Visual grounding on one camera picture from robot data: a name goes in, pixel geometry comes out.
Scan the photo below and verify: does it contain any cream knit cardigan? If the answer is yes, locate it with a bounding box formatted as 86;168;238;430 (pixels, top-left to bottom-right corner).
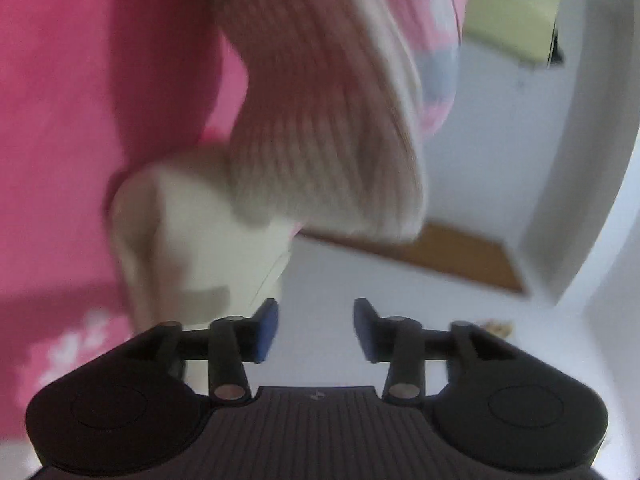
110;0;426;332

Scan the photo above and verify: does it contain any brown wooden door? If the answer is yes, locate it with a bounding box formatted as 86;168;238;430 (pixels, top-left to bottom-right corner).
300;222;527;296

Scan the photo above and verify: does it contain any pink flowered bed sheet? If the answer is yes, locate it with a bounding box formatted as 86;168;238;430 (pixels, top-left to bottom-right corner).
1;0;236;441

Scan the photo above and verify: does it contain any pink floral duvet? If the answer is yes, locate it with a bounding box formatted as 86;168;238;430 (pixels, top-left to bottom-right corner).
387;0;470;136

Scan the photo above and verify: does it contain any yellow green wardrobe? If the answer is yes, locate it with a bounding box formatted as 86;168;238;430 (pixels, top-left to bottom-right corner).
464;0;561;66

